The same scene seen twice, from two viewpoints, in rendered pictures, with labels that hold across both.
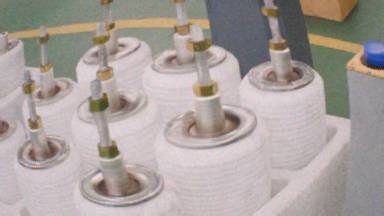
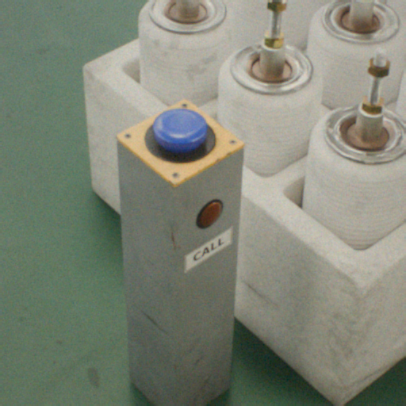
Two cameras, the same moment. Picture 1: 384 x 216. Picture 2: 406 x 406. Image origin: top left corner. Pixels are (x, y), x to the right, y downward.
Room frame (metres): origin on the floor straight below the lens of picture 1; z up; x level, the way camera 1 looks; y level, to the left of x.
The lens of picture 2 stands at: (0.67, -0.77, 0.83)
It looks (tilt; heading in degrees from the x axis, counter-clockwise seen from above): 45 degrees down; 96
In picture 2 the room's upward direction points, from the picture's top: 1 degrees clockwise
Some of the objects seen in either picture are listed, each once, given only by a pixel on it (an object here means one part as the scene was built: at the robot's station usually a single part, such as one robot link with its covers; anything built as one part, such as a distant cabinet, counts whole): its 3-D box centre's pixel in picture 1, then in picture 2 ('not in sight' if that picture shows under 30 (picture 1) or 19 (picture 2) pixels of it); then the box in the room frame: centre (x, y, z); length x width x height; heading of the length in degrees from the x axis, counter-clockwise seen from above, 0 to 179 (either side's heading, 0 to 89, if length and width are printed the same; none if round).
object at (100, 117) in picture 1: (102, 127); not in sight; (0.56, 0.07, 0.30); 0.01 x 0.01 x 0.08; 8
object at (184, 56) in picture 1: (186, 47); not in sight; (0.82, 0.00, 0.26); 0.02 x 0.02 x 0.03
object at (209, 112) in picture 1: (209, 112); (272, 57); (0.65, -0.01, 0.26); 0.02 x 0.02 x 0.03
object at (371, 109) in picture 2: (278, 44); (373, 104); (0.74, -0.09, 0.29); 0.02 x 0.02 x 0.01; 83
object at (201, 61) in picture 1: (202, 67); (275, 22); (0.65, -0.01, 0.30); 0.01 x 0.01 x 0.08; 32
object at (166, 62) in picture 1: (188, 59); not in sight; (0.82, 0.00, 0.25); 0.08 x 0.08 x 0.01
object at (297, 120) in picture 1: (290, 159); (354, 210); (0.74, -0.09, 0.16); 0.10 x 0.10 x 0.18
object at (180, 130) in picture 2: (378, 55); (180, 133); (0.59, -0.19, 0.32); 0.04 x 0.04 x 0.02
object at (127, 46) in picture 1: (110, 51); not in sight; (0.90, 0.08, 0.25); 0.08 x 0.08 x 0.01
